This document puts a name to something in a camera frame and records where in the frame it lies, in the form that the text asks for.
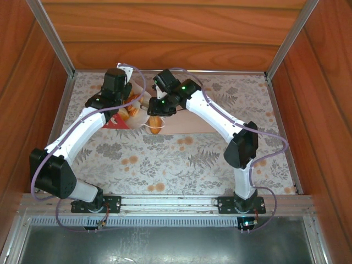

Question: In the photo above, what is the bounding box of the small board with green light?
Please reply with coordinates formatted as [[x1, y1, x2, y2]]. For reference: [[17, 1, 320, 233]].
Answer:
[[238, 217, 259, 234]]

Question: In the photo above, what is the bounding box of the long golden bread roll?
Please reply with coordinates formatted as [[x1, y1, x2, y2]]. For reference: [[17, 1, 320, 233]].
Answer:
[[147, 117, 163, 135]]

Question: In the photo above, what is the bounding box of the aluminium side rail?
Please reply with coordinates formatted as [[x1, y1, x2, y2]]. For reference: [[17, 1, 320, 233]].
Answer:
[[30, 75, 75, 193]]

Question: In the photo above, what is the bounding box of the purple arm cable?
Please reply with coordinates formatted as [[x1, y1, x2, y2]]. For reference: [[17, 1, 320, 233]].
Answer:
[[30, 63, 146, 234], [167, 67, 288, 234]]

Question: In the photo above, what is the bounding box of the small connector board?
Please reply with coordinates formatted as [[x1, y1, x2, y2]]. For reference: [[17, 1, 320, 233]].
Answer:
[[84, 219, 108, 234]]

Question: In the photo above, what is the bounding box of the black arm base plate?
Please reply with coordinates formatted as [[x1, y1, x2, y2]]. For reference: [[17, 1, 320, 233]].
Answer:
[[216, 195, 267, 215], [70, 194, 122, 214]]

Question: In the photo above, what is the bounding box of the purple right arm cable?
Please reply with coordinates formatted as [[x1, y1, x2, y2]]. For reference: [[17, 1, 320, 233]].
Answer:
[[167, 67, 288, 234]]

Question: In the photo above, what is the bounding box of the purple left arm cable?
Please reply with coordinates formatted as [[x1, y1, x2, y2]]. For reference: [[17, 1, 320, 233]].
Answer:
[[30, 63, 146, 234]]

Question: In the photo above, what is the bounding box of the aluminium base beam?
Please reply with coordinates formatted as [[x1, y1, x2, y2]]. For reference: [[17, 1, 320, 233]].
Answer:
[[16, 193, 316, 218]]

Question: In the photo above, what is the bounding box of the grey metal panel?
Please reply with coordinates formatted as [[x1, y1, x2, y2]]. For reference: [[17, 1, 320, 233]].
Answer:
[[16, 217, 327, 264]]

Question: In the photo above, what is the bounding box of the aluminium frame post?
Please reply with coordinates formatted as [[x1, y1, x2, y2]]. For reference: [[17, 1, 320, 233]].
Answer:
[[264, 0, 320, 80], [26, 0, 75, 79]]

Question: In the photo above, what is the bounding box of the grey slotted cable duct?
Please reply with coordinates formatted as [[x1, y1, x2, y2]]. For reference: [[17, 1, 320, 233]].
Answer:
[[27, 216, 306, 228]]

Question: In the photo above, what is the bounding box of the floral tablecloth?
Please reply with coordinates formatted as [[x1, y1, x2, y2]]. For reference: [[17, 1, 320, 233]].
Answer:
[[32, 71, 303, 196]]

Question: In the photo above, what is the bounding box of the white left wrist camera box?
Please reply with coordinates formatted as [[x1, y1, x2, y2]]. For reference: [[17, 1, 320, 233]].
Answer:
[[115, 62, 135, 83]]

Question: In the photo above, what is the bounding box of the pink rectangular tray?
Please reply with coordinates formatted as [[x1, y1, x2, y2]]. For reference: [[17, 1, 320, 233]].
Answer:
[[145, 106, 229, 136]]

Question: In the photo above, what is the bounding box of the red white paper bag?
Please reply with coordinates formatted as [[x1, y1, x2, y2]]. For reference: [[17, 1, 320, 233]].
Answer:
[[103, 79, 166, 130]]

